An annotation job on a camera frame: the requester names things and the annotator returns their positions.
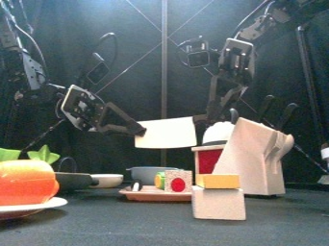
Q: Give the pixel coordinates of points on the white toy cleaver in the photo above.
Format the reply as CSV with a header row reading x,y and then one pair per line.
x,y
164,133

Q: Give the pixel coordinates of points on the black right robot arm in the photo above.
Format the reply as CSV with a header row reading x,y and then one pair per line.
x,y
274,17

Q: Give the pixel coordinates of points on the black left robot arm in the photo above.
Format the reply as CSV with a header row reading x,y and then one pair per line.
x,y
25,68

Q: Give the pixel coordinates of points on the green yellow sushi roll piece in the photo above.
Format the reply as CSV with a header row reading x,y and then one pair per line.
x,y
159,180

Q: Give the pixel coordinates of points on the small black white sushi piece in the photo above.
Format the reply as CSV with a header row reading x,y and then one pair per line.
x,y
136,186

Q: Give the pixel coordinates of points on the white dome toy rice ball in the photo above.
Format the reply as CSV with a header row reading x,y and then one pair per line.
x,y
218,134

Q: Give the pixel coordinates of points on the white bowl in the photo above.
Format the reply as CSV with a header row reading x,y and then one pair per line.
x,y
107,180

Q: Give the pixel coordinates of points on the grey-blue bowl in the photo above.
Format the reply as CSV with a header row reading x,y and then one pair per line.
x,y
147,174

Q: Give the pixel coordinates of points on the black pan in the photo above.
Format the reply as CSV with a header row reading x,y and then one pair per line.
x,y
72,181

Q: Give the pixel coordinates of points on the red wooden box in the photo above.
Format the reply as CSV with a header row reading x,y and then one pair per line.
x,y
207,160

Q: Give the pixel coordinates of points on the wooden knife block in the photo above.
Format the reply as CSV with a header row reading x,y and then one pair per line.
x,y
250,160

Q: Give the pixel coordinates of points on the orange toy vegetable green leaves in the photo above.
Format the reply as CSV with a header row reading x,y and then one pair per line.
x,y
25,182

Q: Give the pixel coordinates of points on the yellow wooden block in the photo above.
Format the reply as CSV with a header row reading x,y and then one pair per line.
x,y
218,181

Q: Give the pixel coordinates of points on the white plate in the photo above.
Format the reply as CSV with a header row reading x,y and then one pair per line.
x,y
33,206

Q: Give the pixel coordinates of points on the white object at table edge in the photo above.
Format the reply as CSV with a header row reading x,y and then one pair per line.
x,y
325,163

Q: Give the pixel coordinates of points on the plain wooden block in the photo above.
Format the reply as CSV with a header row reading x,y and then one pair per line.
x,y
218,203

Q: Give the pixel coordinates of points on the black frame post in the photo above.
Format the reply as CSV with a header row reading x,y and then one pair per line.
x,y
305,73

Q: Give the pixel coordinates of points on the vertical metal frame pole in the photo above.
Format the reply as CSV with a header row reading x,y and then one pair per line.
x,y
163,64

